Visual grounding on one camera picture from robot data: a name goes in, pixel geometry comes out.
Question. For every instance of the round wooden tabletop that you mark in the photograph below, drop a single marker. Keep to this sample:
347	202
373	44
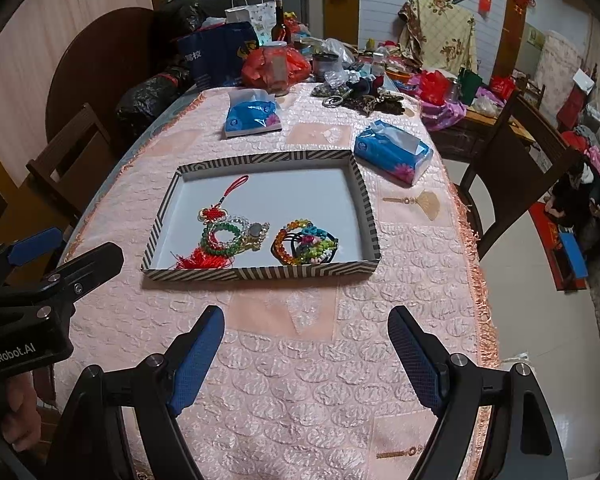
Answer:
90	75

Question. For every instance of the red floor mat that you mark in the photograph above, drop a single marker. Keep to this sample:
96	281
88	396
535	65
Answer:
545	230

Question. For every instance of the blue paper bag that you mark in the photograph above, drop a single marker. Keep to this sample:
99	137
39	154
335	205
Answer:
215	57

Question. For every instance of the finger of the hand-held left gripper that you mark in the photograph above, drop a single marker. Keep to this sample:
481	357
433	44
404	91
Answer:
95	262
35	246

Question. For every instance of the white gift bag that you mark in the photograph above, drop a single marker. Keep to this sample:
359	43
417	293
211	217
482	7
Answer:
255	15

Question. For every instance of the floral beige cloth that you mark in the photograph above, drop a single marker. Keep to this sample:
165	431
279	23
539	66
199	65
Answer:
442	35

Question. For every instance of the dark wooden chair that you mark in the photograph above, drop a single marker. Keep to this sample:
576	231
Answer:
525	150
75	155

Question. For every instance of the striped cardboard tray box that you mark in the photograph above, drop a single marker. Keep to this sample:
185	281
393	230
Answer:
280	195

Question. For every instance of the blue tissue pack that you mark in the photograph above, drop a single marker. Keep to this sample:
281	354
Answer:
395	155
252	117

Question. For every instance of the small fan pendant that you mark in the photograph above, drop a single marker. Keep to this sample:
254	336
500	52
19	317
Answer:
430	203

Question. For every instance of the green gift bag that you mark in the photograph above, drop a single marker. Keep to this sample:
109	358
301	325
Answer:
469	85

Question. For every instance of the red gift bag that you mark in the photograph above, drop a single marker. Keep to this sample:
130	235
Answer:
502	87

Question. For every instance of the person's left hand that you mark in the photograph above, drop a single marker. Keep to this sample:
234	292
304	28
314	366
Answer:
15	400

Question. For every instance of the dark glass bottle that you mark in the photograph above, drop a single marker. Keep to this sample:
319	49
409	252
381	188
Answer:
280	27

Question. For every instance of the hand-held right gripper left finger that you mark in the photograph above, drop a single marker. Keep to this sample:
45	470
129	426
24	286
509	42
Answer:
197	360

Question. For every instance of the black plastic bag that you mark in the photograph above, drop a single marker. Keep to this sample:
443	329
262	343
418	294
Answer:
195	5
147	102

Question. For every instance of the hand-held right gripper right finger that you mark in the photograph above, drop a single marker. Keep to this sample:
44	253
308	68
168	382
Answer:
415	360

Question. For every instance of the blue stool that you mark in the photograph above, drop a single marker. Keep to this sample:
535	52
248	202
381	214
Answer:
572	255

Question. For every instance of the red knot tassel charm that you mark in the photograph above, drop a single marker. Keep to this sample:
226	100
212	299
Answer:
212	216

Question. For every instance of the small red plastic bag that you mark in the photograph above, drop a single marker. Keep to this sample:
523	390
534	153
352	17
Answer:
434	87

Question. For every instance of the wooden side table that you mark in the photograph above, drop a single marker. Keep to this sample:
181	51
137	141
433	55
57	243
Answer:
460	135

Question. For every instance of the magenta shiny cloth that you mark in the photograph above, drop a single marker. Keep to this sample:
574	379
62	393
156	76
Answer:
445	112

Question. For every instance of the glass jar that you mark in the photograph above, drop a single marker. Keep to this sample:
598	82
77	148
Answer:
325	66

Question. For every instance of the gold tassel pendant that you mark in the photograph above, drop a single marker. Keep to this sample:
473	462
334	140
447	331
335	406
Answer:
410	451

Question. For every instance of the pile of metal trinkets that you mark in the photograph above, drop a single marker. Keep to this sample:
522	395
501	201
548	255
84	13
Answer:
367	100

